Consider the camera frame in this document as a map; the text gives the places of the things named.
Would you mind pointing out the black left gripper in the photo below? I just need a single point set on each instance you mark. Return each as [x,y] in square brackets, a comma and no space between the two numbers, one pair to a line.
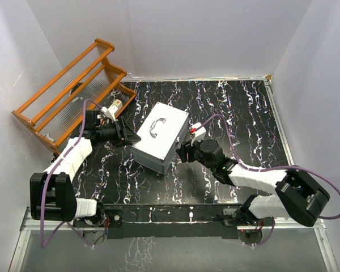
[126,137]

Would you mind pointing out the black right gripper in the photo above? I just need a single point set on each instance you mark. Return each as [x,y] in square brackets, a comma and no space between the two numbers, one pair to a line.
[186,151]

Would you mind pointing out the grey metal medicine case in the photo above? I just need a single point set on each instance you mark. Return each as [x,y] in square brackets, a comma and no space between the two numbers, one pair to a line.
[161,133]

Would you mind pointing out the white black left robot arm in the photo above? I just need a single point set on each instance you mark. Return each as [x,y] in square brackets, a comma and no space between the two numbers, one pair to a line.
[52,194]

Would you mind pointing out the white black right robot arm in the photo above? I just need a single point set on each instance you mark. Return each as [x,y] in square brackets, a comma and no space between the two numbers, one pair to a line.
[291,193]

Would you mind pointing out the red white medicine box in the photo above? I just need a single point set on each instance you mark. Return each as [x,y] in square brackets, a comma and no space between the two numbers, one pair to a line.
[117,103]

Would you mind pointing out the orange wooden rack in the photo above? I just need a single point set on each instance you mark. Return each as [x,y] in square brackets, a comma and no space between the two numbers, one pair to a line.
[55,110]

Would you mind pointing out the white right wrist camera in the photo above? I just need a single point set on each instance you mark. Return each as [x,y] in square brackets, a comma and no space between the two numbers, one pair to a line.
[197,132]

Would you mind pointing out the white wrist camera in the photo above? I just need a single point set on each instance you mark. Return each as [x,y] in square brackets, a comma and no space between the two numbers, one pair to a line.
[197,132]
[107,113]

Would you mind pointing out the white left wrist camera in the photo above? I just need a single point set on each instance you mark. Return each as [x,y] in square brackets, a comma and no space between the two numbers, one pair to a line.
[107,113]

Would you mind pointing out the black table front rail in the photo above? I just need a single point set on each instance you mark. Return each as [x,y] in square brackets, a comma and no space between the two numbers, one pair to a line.
[193,220]

